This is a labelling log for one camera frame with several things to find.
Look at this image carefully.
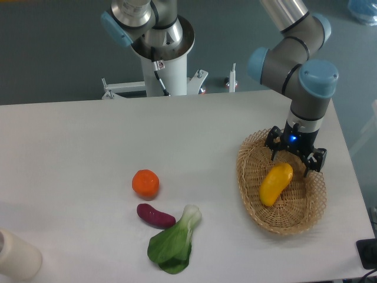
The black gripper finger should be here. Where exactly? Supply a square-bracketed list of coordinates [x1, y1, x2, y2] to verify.
[299, 148, 328, 177]
[264, 126, 283, 161]

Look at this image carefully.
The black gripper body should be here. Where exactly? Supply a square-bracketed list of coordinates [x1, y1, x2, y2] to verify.
[281, 122, 319, 155]

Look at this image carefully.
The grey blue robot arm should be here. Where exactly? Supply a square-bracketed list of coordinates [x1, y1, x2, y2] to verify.
[101, 1, 339, 172]

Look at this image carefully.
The yellow mango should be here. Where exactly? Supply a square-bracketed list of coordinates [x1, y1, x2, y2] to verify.
[259, 163, 293, 206]

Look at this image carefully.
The woven wicker basket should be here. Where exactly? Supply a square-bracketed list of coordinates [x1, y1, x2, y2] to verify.
[236, 129, 327, 235]

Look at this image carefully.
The black device at edge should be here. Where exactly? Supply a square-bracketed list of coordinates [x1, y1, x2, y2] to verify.
[356, 238, 376, 269]

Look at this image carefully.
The orange fruit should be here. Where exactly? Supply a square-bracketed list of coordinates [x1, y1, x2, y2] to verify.
[131, 169, 160, 198]

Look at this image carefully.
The purple sweet potato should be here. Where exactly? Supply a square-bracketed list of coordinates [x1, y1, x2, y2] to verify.
[137, 203, 176, 229]

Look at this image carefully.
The blue plastic bag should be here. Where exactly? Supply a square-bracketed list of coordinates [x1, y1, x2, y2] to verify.
[348, 0, 376, 26]

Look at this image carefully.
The green bok choy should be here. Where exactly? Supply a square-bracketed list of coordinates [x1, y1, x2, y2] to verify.
[147, 205, 202, 275]

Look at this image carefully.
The cream cylindrical bottle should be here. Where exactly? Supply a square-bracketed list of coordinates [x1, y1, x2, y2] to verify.
[1, 228, 42, 281]

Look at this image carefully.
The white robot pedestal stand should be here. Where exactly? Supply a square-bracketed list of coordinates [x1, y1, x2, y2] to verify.
[102, 16, 209, 99]

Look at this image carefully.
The black cable on pedestal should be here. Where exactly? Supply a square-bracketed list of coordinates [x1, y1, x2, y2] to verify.
[150, 46, 171, 97]

